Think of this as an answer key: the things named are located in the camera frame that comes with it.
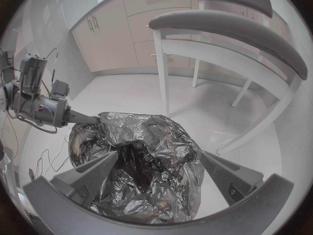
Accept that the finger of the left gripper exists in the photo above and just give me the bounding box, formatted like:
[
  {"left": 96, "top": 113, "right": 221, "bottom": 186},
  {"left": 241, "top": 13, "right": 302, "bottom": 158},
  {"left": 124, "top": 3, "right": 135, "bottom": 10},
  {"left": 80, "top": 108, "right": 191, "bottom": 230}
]
[{"left": 69, "top": 109, "right": 102, "bottom": 127}]

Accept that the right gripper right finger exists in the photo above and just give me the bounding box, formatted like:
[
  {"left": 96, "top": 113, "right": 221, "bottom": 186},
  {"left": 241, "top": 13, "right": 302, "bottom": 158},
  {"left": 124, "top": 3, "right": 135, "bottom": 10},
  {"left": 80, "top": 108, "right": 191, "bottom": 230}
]
[{"left": 199, "top": 150, "right": 265, "bottom": 207}]

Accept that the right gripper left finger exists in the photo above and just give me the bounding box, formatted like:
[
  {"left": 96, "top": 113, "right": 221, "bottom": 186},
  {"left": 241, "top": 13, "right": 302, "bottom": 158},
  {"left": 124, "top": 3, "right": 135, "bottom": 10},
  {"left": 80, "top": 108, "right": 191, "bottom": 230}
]
[{"left": 50, "top": 150, "right": 120, "bottom": 207}]

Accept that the black plastic bag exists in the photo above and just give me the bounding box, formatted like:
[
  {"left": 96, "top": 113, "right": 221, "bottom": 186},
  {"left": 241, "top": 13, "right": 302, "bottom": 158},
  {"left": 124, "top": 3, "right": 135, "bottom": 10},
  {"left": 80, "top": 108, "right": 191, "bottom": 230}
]
[{"left": 68, "top": 111, "right": 205, "bottom": 225}]

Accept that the beige cabinet with drawers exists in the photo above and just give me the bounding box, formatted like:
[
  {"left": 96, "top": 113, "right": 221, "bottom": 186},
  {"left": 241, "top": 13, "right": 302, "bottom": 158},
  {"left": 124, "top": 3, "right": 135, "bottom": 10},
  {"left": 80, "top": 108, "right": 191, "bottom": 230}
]
[{"left": 71, "top": 0, "right": 289, "bottom": 79}]

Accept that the white chair dark grey seat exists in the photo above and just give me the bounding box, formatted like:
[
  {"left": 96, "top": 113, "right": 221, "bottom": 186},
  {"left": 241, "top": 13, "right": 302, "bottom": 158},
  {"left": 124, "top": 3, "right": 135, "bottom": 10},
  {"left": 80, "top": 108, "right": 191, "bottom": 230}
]
[{"left": 149, "top": 0, "right": 308, "bottom": 155}]

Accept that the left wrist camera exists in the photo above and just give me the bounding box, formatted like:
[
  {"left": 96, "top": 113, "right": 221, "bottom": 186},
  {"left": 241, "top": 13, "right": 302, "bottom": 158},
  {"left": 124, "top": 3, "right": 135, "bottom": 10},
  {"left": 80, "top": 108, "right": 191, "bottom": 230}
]
[{"left": 50, "top": 80, "right": 70, "bottom": 100}]

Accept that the white cable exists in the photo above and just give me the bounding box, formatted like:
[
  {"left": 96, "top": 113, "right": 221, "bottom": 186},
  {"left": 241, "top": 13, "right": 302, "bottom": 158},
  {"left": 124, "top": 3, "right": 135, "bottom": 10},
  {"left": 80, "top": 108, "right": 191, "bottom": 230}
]
[{"left": 48, "top": 131, "right": 70, "bottom": 173}]

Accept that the black cable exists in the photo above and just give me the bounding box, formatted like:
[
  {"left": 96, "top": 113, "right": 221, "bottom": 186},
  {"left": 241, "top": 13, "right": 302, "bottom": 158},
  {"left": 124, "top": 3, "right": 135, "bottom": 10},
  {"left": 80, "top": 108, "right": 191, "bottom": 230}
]
[{"left": 37, "top": 149, "right": 70, "bottom": 178}]

